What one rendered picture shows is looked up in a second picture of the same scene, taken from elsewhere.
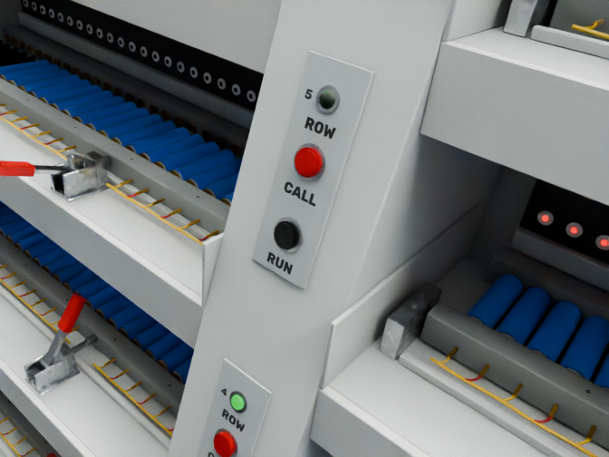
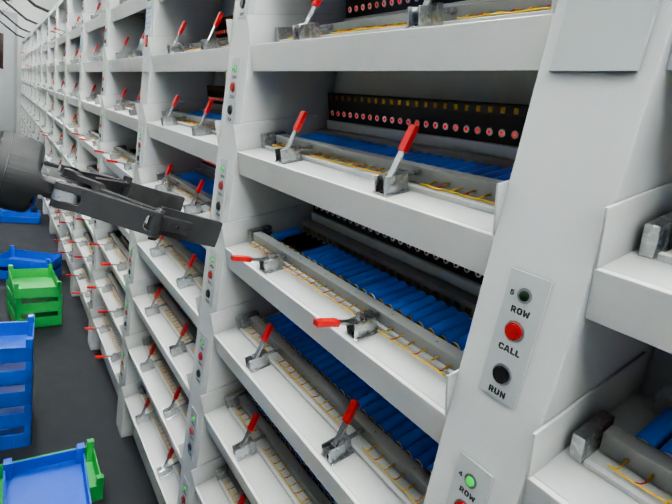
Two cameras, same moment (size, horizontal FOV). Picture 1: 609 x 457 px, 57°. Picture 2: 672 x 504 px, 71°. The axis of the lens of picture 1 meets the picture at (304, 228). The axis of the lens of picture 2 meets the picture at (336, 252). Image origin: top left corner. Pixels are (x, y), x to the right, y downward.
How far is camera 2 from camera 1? 16 cm
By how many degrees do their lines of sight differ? 22
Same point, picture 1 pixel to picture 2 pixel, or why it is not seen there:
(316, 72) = (516, 280)
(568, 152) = not seen: outside the picture
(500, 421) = not seen: outside the picture
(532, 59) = (653, 280)
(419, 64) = (580, 280)
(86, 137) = (363, 299)
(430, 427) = not seen: outside the picture
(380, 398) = (570, 488)
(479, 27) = (620, 254)
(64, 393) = (345, 466)
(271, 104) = (488, 295)
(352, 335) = (547, 442)
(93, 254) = (371, 375)
